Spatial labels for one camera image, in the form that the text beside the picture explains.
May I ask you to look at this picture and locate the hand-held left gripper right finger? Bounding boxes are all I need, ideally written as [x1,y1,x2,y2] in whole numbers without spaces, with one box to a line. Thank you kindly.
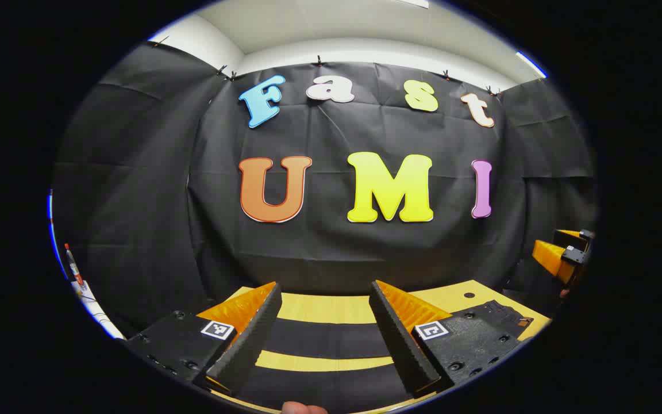
[368,280,524,399]

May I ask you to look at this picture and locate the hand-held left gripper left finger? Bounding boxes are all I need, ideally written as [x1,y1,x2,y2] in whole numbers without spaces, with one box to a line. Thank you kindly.
[124,281,283,397]

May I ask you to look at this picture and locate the dark grey jeans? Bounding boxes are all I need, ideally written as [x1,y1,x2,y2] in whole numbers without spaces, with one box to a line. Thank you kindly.
[239,299,534,412]

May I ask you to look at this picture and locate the black backdrop cloth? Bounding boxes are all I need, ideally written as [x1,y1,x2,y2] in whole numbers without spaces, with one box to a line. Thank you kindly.
[52,41,596,337]

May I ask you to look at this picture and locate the white side desk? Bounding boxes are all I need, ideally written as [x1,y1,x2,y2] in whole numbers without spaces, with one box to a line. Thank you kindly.
[72,281,126,340]

